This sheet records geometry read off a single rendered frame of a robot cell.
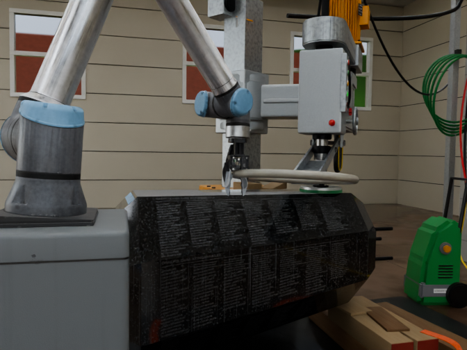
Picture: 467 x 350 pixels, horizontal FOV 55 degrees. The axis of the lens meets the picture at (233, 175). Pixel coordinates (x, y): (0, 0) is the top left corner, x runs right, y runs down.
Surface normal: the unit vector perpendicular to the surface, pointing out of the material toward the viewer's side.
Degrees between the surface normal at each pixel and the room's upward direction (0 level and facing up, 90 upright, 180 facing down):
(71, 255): 90
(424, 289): 90
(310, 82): 90
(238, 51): 90
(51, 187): 71
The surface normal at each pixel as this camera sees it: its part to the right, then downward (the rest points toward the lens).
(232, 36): -0.65, 0.03
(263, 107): -0.22, 0.05
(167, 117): 0.24, 0.05
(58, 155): 0.55, 0.07
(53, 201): 0.52, -0.27
